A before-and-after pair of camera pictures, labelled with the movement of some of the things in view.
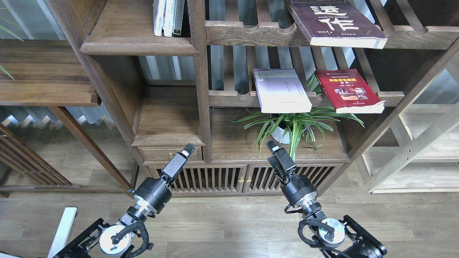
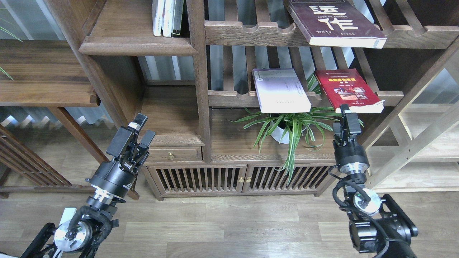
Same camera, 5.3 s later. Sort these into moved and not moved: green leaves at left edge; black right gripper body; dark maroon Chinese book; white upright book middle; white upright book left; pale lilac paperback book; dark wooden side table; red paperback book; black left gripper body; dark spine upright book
Moved: black left gripper body; black right gripper body
Not moved: white upright book middle; dark spine upright book; red paperback book; dark maroon Chinese book; white upright book left; green leaves at left edge; pale lilac paperback book; dark wooden side table
